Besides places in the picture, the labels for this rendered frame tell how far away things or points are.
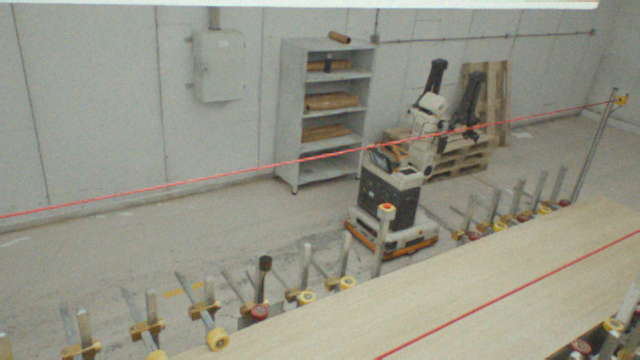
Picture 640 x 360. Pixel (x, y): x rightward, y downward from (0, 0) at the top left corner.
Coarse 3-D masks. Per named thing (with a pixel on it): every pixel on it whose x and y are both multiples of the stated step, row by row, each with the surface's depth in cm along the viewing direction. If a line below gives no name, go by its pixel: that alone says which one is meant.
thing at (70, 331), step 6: (60, 306) 208; (66, 306) 209; (60, 312) 209; (66, 312) 206; (66, 318) 203; (66, 324) 200; (72, 324) 200; (66, 330) 197; (72, 330) 197; (72, 336) 194; (72, 342) 192; (78, 342) 192; (78, 354) 187
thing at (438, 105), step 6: (426, 96) 409; (432, 96) 405; (438, 96) 402; (420, 102) 409; (426, 102) 405; (432, 102) 402; (438, 102) 398; (444, 102) 399; (426, 108) 405; (432, 108) 399; (438, 108) 399; (444, 108) 403; (438, 114) 402; (444, 114) 407
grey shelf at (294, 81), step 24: (288, 48) 467; (312, 48) 449; (336, 48) 464; (360, 48) 480; (288, 72) 476; (312, 72) 485; (336, 72) 494; (360, 72) 504; (288, 96) 484; (360, 96) 530; (288, 120) 493; (312, 120) 540; (336, 120) 560; (360, 120) 538; (288, 144) 503; (312, 144) 509; (336, 144) 518; (360, 144) 546; (288, 168) 513; (312, 168) 545; (336, 168) 551; (360, 168) 554
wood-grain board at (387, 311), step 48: (480, 240) 298; (528, 240) 304; (576, 240) 309; (624, 240) 315; (384, 288) 248; (432, 288) 252; (480, 288) 256; (528, 288) 260; (576, 288) 264; (624, 288) 268; (240, 336) 210; (288, 336) 212; (336, 336) 215; (384, 336) 218; (432, 336) 221; (480, 336) 224; (528, 336) 227; (576, 336) 230
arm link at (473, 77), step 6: (474, 72) 389; (480, 72) 388; (468, 78) 388; (474, 78) 384; (480, 78) 388; (468, 84) 389; (474, 84) 388; (468, 90) 390; (468, 96) 391; (462, 102) 395; (468, 102) 395; (462, 108) 395; (462, 114) 396; (462, 120) 397
